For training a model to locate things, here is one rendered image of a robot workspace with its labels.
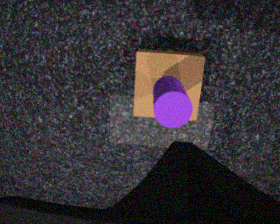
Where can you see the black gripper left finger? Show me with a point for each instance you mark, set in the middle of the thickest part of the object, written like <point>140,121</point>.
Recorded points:
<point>161,198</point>

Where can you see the tan wooden block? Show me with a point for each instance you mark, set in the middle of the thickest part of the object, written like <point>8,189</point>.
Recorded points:
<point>153,65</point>

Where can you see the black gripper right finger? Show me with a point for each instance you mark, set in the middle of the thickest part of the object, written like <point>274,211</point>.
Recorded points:
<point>218,196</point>

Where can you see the purple cylinder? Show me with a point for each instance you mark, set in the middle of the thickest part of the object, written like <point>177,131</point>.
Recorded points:
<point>172,107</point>

